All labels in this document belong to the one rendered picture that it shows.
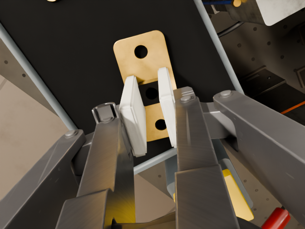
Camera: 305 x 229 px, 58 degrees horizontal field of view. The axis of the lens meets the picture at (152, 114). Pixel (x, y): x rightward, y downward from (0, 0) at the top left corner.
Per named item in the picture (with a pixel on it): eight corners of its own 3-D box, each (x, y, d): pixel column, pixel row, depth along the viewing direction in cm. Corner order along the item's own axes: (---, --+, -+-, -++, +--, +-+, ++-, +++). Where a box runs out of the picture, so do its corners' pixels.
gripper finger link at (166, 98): (158, 98, 14) (173, 95, 14) (157, 68, 20) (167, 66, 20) (172, 149, 15) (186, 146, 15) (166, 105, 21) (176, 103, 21)
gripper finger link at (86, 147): (130, 163, 13) (71, 178, 13) (133, 122, 18) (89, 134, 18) (120, 136, 13) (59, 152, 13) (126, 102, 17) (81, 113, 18)
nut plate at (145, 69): (186, 130, 23) (188, 136, 22) (142, 141, 23) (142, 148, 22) (162, 27, 20) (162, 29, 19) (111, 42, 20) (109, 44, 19)
